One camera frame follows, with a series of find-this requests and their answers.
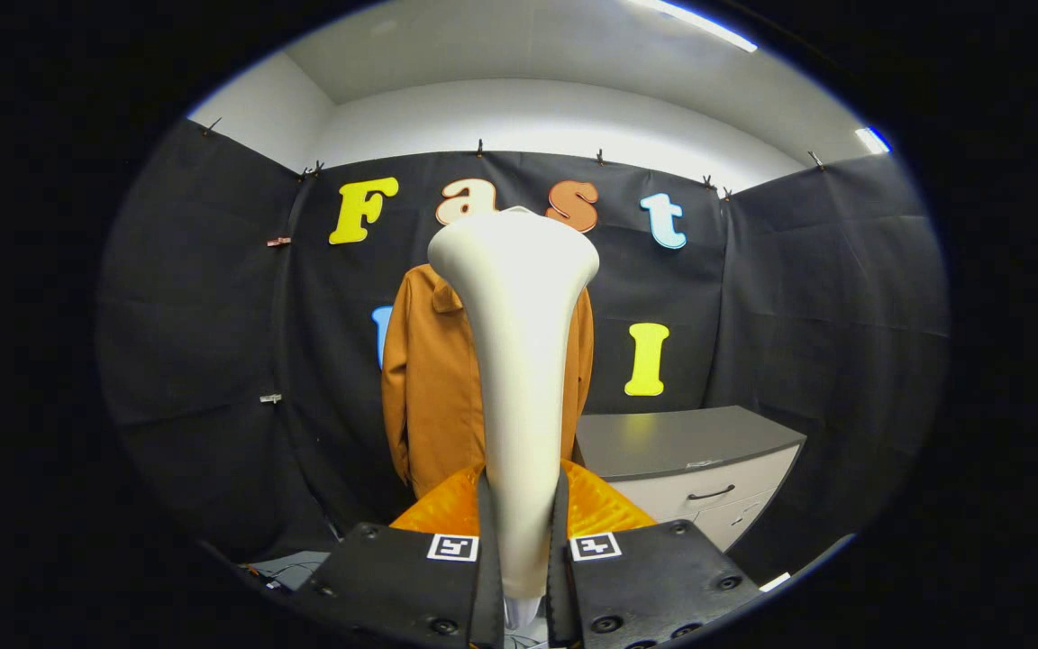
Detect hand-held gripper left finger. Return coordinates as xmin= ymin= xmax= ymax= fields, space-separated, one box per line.
xmin=289 ymin=462 xmax=506 ymax=649

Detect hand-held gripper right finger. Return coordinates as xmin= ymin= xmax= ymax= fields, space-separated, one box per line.
xmin=546 ymin=460 xmax=768 ymax=649

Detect black backdrop cloth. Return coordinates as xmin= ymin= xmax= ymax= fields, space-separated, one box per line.
xmin=96 ymin=117 xmax=951 ymax=582

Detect orange button-up shirt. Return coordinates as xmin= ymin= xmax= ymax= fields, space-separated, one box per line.
xmin=381 ymin=263 xmax=596 ymax=502

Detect grey cabinet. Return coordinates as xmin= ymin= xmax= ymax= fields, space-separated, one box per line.
xmin=573 ymin=405 xmax=807 ymax=553

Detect long ceiling light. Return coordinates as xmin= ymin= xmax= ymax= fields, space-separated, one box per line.
xmin=627 ymin=0 xmax=760 ymax=53

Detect white garment steamer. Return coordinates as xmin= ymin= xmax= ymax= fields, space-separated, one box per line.
xmin=427 ymin=206 xmax=601 ymax=632

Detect dark floor cable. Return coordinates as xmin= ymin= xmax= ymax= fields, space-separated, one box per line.
xmin=238 ymin=557 xmax=329 ymax=591

